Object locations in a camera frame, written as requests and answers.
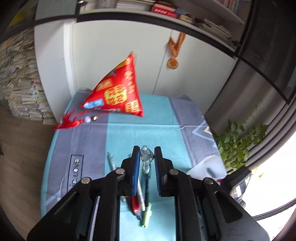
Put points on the red pen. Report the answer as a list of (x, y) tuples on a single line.
[(135, 205)]

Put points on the red tassel with beads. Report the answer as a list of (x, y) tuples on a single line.
[(67, 120)]

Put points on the red printed triangular pillow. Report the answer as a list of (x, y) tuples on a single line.
[(115, 92)]

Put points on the blue pen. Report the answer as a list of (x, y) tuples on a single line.
[(138, 216)]

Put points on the green highlighter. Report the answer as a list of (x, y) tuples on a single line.
[(146, 215)]

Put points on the row of shelf books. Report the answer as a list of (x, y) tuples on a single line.
[(208, 25)]

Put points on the white cabinet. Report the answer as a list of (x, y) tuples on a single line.
[(104, 46)]

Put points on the clear capped pen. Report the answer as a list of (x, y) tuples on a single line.
[(145, 160)]

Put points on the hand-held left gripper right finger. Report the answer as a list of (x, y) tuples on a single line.
[(157, 171)]

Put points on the green potted plant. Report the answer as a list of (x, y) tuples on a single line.
[(231, 139)]

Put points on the grey curtain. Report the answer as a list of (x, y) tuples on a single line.
[(249, 92)]

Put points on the thick red book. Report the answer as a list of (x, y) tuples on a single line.
[(164, 10)]

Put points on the dark glass cabinet door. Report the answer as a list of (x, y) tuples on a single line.
[(270, 34)]

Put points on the gold medal with striped ribbon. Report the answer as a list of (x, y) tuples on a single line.
[(173, 63)]

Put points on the white pen holder cup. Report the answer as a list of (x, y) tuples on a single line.
[(201, 166)]

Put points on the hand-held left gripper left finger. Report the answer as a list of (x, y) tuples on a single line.
[(137, 171)]

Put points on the tall pile of books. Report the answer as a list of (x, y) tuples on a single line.
[(20, 81)]

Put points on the black pen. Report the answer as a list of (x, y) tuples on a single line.
[(147, 192)]

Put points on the silver pen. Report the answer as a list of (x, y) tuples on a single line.
[(140, 192)]

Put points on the blue grey printed tablecloth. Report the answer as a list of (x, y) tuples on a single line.
[(161, 115)]

